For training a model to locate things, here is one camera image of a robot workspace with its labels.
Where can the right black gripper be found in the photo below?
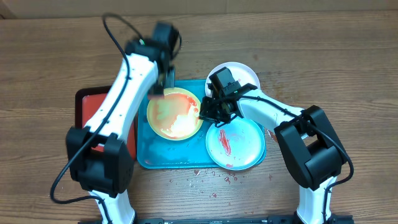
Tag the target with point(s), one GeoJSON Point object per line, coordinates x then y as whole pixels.
{"type": "Point", "coordinates": [208, 115]}

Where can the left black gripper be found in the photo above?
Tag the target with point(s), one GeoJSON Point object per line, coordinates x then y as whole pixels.
{"type": "Point", "coordinates": [170, 79]}

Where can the white plate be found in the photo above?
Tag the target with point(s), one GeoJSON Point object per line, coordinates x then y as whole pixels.
{"type": "Point", "coordinates": [240, 72]}

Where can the light blue plate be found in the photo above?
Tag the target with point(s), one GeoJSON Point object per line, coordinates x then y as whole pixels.
{"type": "Point", "coordinates": [238, 145]}

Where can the yellow-green plate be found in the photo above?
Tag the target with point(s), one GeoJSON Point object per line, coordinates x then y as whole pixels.
{"type": "Point", "coordinates": [175, 116]}

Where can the red sponge with dark back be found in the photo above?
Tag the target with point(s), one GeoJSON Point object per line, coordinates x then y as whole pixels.
{"type": "Point", "coordinates": [153, 96]}

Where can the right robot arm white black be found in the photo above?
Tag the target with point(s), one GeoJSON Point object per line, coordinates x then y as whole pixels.
{"type": "Point", "coordinates": [313, 153]}

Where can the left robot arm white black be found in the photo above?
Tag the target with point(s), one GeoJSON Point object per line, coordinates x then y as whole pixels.
{"type": "Point", "coordinates": [98, 157]}

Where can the teal plastic tray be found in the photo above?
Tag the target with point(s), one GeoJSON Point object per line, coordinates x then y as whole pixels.
{"type": "Point", "coordinates": [155, 152]}

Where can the red tray with black rim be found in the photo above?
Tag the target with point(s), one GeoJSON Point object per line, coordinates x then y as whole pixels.
{"type": "Point", "coordinates": [88, 101]}

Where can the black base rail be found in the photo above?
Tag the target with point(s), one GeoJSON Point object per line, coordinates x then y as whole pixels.
{"type": "Point", "coordinates": [274, 219]}

